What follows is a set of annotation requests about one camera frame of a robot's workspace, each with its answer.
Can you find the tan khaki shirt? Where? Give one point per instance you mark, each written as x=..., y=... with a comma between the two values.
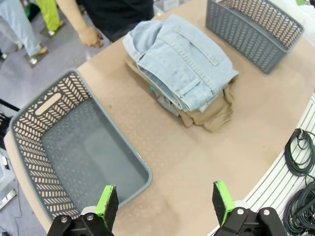
x=211, y=115

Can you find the black camera tripod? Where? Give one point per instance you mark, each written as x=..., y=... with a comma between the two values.
x=7, y=105

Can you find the person's right forearm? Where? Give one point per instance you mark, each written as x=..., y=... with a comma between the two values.
x=71, y=14

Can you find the grey plastic lattice basket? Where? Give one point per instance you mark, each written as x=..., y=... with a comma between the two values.
x=246, y=41
x=86, y=152

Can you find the mannequin in lime green trousers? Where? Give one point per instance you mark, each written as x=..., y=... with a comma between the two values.
x=49, y=14

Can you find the person's right hand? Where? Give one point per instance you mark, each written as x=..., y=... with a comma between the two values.
x=91, y=37

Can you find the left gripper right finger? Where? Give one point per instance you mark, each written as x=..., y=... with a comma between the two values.
x=222, y=204

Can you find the person in black t-shirt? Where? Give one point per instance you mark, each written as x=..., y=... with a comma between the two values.
x=118, y=14

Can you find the light blue denim jeans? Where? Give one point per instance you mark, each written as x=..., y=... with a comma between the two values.
x=182, y=61

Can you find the grey t-shirt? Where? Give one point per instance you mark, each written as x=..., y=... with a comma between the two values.
x=168, y=104

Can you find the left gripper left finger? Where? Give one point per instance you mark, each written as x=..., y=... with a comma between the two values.
x=108, y=204

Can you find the mannequin in light blue fleece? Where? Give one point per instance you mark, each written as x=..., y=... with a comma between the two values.
x=22, y=32

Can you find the teal green shorts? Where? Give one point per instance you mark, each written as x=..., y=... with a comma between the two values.
x=152, y=89

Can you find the white slotted aluminium frame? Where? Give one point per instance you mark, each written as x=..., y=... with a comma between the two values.
x=270, y=182

